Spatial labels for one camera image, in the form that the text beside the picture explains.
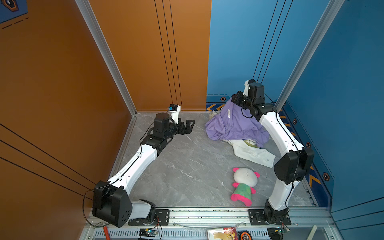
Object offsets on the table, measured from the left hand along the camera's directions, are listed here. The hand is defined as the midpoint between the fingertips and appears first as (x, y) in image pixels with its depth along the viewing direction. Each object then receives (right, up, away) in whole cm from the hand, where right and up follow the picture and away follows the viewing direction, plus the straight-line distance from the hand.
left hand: (188, 119), depth 78 cm
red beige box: (+18, -52, -12) cm, 56 cm away
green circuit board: (-19, -55, -7) cm, 58 cm away
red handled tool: (-38, -54, -8) cm, 66 cm away
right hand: (+23, +14, +6) cm, 28 cm away
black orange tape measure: (+26, -53, -11) cm, 60 cm away
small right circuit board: (+45, -53, -8) cm, 70 cm away
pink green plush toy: (+31, -33, +3) cm, 45 cm away
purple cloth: (+26, -2, +13) cm, 30 cm away
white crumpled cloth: (+45, -23, +17) cm, 53 cm away
